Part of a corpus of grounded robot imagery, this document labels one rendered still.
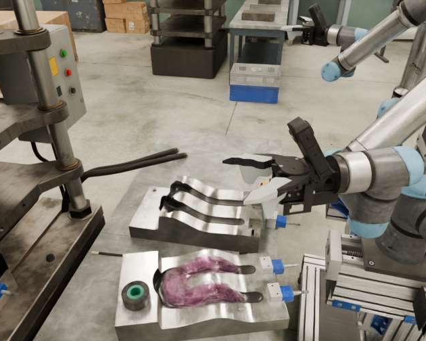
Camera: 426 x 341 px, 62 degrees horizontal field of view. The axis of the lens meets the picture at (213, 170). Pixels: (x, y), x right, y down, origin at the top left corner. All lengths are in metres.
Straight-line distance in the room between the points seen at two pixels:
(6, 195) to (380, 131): 1.18
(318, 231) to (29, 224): 1.88
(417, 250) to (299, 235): 1.58
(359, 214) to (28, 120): 1.04
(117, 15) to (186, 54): 3.03
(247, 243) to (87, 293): 0.57
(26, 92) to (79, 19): 6.71
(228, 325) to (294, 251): 1.45
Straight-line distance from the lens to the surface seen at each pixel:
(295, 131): 0.59
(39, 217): 1.69
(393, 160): 0.70
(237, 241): 1.32
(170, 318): 1.12
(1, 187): 1.47
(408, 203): 1.04
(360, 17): 7.69
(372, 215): 0.75
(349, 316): 2.02
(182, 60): 5.23
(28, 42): 1.26
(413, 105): 0.84
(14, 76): 1.53
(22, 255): 1.55
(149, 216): 1.43
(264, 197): 0.55
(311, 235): 2.64
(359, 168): 0.66
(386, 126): 0.83
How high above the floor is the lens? 1.81
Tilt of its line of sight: 35 degrees down
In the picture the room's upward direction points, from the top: straight up
